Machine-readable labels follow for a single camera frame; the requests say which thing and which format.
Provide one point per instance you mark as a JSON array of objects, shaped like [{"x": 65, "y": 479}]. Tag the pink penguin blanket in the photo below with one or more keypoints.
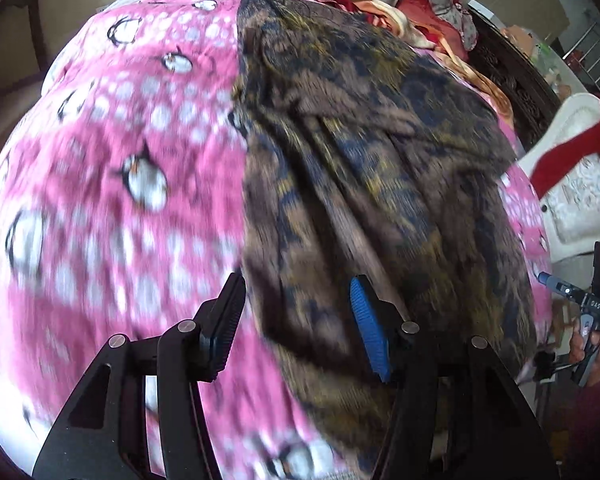
[{"x": 105, "y": 210}]

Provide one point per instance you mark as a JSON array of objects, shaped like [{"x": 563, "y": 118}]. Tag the metal rack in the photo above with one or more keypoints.
[{"x": 587, "y": 45}]

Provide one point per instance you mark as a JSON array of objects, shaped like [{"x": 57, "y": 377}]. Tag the person's right hand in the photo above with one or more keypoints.
[{"x": 577, "y": 347}]

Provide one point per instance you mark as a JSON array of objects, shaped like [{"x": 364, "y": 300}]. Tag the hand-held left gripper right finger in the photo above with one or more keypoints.
[{"x": 370, "y": 330}]

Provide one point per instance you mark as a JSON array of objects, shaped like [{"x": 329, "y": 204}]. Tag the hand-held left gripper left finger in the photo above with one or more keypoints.
[{"x": 225, "y": 335}]

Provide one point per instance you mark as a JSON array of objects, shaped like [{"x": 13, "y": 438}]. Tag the brown blue patterned garment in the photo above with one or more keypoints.
[{"x": 355, "y": 160}]

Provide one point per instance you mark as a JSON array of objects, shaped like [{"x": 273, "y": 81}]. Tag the white armchair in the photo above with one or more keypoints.
[{"x": 575, "y": 115}]

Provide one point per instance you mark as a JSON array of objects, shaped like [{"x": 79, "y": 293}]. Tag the clutter of small packets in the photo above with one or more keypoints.
[{"x": 535, "y": 45}]

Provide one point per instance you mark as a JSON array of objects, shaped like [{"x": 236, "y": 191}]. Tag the red cloth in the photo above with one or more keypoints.
[{"x": 580, "y": 145}]

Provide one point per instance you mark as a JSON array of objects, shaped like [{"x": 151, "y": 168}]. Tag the dark carved wooden headboard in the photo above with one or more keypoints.
[{"x": 510, "y": 70}]

